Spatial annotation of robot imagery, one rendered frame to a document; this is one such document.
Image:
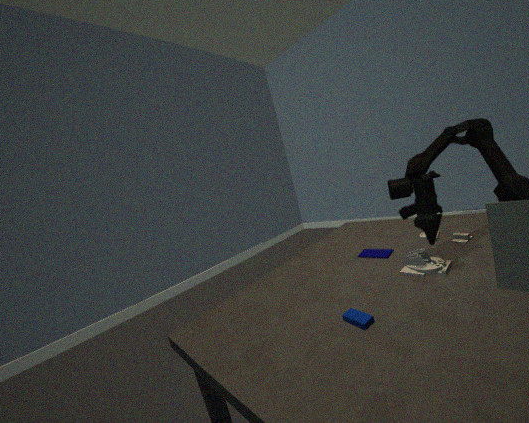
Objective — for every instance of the blue flat plate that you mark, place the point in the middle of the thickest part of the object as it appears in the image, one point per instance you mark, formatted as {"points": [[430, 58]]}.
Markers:
{"points": [[374, 253]]}

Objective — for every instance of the blue rectangular block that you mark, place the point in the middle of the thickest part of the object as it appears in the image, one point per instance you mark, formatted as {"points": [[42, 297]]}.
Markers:
{"points": [[357, 318]]}

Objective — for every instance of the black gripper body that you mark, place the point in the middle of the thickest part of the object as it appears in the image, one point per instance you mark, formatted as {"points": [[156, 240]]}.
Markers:
{"points": [[428, 210]]}

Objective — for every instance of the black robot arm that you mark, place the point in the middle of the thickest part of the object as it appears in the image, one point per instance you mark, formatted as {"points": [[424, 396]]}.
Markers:
{"points": [[511, 186]]}

